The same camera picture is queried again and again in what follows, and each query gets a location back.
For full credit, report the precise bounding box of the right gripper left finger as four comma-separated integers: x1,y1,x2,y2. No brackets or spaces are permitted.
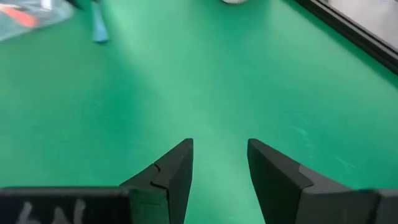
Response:
119,138,195,224

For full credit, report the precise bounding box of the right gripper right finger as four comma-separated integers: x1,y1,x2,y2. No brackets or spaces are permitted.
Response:
248,139,379,224

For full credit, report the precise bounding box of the orange-handled silver fork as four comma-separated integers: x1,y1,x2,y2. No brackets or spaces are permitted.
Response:
0,2,40,29

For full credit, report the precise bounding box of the clear plastic bin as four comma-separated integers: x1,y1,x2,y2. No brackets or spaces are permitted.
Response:
0,0,75,43

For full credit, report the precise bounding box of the black table frame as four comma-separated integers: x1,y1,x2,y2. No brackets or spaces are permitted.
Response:
294,0,398,77

